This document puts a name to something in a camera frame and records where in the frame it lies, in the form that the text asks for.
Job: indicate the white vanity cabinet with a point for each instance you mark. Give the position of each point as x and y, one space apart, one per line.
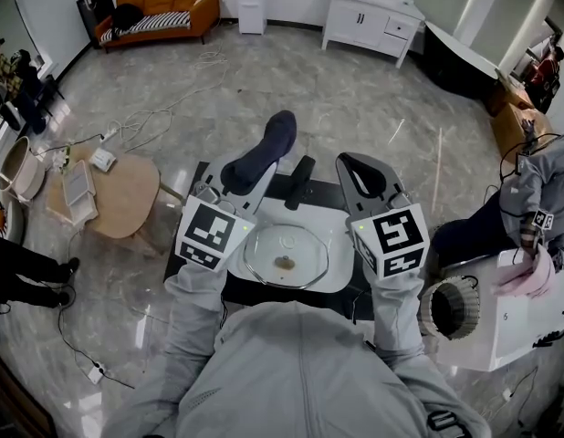
359 21

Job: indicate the black-and-white striped blanket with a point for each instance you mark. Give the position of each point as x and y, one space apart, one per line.
163 20

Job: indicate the person's right forearm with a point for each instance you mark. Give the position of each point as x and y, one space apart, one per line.
396 308

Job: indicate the white power strip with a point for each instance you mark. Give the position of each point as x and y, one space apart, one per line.
109 135
97 374

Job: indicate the white water dispenser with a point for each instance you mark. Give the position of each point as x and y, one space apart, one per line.
251 7

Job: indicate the small white box device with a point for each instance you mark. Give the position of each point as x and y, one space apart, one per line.
102 159

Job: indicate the pink cloth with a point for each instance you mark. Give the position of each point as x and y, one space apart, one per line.
533 274

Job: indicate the white freestanding sink unit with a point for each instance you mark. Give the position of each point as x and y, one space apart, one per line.
501 336

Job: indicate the brown wooden shelf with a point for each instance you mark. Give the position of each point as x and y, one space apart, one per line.
8 404

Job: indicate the dark blue cloth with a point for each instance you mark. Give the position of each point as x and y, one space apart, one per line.
273 139

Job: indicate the ribbed grey round bin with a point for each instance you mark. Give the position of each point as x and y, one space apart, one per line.
466 290

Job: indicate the orange sofa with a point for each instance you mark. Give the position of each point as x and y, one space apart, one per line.
195 12

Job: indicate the person's left forearm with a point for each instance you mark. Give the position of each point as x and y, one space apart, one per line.
195 299

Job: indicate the dark bathtub with white rim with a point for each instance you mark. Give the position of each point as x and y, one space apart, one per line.
451 66

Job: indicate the black clothing pile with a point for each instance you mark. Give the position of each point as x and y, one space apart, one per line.
127 16

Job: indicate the black curved faucet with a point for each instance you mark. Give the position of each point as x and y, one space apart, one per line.
543 341

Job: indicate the cardboard box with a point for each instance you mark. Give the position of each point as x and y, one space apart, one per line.
514 96
510 126

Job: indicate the beige round basket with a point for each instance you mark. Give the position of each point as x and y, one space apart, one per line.
33 180

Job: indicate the black-topped sink cabinet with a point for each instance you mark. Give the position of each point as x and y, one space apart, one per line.
325 194

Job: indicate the white plastic drawer box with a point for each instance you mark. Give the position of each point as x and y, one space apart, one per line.
79 190

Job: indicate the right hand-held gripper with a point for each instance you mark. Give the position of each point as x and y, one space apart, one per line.
391 235

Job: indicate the white sink basin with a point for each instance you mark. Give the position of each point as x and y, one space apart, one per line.
337 272

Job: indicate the round wooden side table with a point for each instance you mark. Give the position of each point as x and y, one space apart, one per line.
127 199

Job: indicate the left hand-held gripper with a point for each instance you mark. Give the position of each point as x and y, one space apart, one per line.
204 231

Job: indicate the person's grey jacket torso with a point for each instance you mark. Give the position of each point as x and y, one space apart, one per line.
286 372

